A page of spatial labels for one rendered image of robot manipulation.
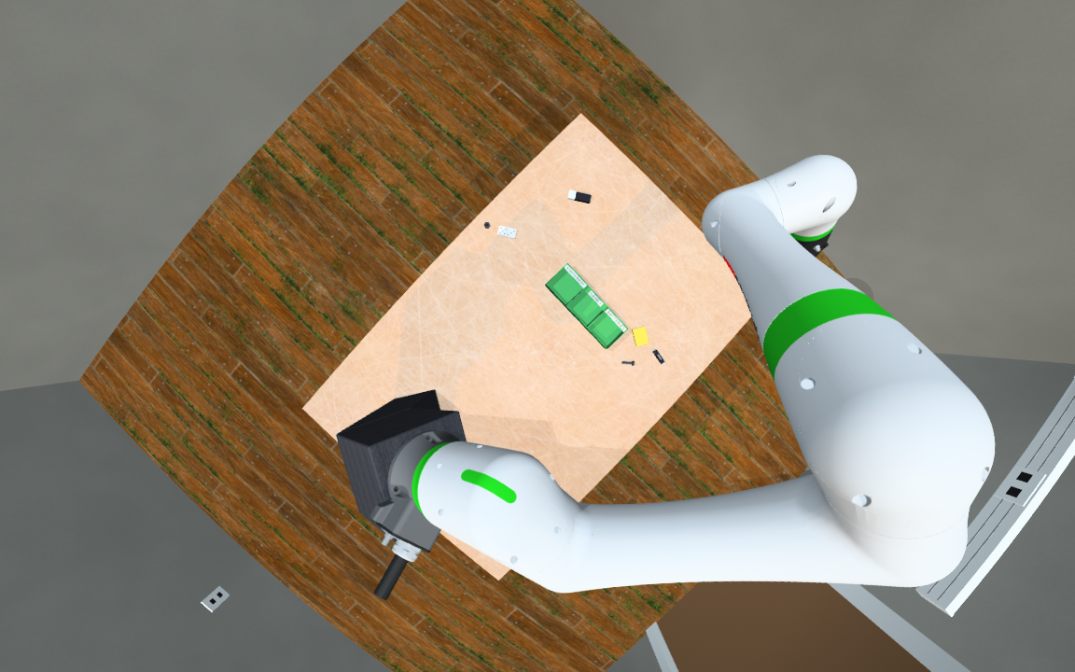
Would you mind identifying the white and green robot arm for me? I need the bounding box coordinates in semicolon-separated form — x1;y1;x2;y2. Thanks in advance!
370;155;995;600

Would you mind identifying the green three-compartment bin rack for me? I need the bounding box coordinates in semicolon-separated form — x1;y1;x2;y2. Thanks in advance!
545;263;628;348

